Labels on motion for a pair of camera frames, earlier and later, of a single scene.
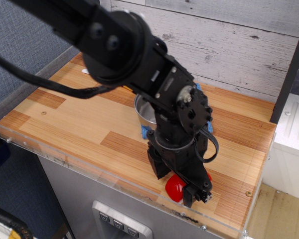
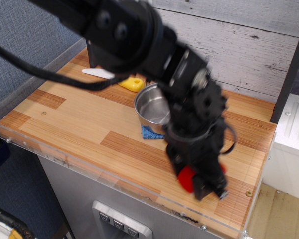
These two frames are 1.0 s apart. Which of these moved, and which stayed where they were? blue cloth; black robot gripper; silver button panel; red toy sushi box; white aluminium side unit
Moved: red toy sushi box; black robot gripper
Stayed: blue cloth; silver button panel; white aluminium side unit
